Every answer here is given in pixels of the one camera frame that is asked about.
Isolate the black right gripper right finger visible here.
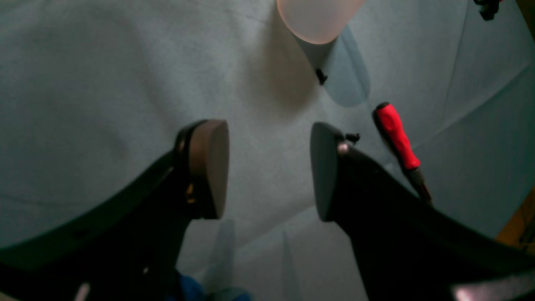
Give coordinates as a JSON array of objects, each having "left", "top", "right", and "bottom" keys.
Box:
[{"left": 310, "top": 122, "right": 534, "bottom": 301}]

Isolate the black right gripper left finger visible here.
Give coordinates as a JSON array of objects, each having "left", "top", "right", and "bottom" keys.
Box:
[{"left": 0, "top": 119, "right": 229, "bottom": 301}]

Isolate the blue t-shirt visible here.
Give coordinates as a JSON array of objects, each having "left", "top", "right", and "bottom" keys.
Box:
[{"left": 164, "top": 273, "right": 252, "bottom": 301}]

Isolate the teal table cloth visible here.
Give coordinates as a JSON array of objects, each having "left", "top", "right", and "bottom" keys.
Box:
[{"left": 0, "top": 0, "right": 534, "bottom": 301}]

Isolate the translucent white plastic cup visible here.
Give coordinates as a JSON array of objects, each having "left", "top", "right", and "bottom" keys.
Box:
[{"left": 276, "top": 0, "right": 365, "bottom": 45}]

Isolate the red handled screwdriver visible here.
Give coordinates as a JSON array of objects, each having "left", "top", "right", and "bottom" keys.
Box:
[{"left": 373, "top": 102, "right": 433, "bottom": 206}]

